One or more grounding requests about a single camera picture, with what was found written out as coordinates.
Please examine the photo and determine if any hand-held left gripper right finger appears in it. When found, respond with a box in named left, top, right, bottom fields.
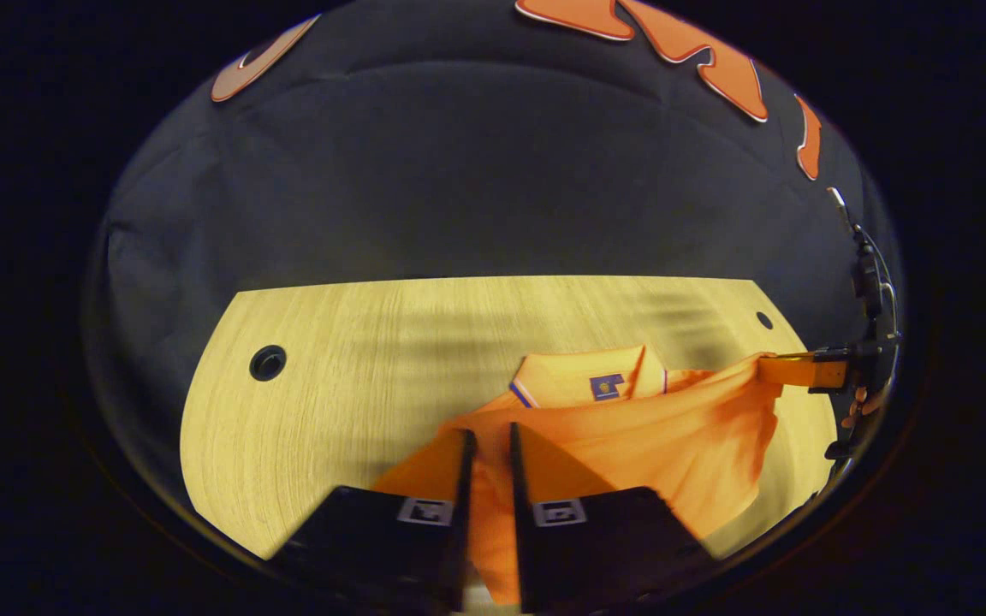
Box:
left=508, top=422, right=716, bottom=615

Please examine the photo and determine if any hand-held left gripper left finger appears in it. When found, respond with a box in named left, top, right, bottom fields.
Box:
left=275, top=428, right=478, bottom=613

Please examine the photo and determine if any orange T-shirt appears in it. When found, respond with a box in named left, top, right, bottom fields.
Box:
left=371, top=345, right=783, bottom=607

